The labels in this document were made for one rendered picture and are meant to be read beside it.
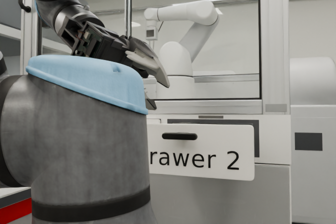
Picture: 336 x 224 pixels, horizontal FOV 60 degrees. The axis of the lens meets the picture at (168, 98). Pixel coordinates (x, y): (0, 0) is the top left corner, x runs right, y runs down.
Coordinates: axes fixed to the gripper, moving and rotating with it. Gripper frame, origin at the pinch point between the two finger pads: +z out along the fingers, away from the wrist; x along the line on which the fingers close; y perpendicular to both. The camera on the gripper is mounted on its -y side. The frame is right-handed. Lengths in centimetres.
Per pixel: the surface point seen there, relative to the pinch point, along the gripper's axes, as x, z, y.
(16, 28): -39, -135, -38
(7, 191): -45, -26, -1
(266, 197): -21, 12, -55
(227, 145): -6.0, 5.4, -21.7
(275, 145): -7, 6, -55
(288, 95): 8, 0, -55
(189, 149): -11.4, 0.0, -19.3
